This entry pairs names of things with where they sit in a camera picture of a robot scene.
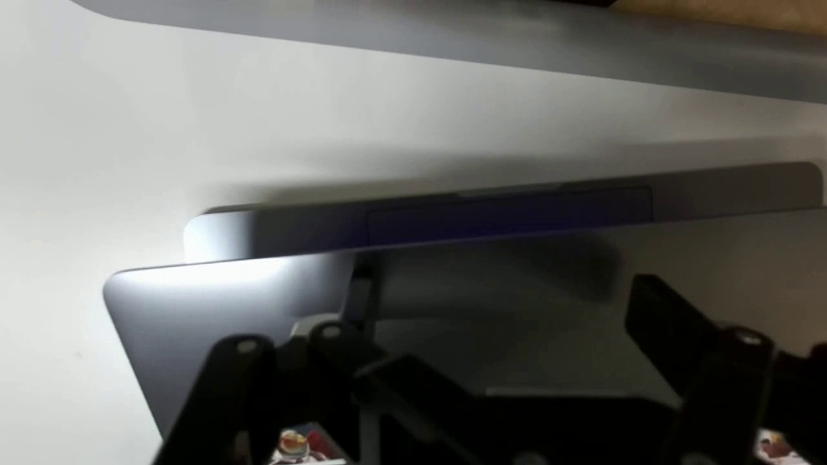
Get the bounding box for grey MacBook laptop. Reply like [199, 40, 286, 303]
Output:
[101, 157, 827, 440]

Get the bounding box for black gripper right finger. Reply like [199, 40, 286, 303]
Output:
[622, 271, 827, 465]

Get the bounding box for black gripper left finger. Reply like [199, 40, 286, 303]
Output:
[152, 271, 485, 465]

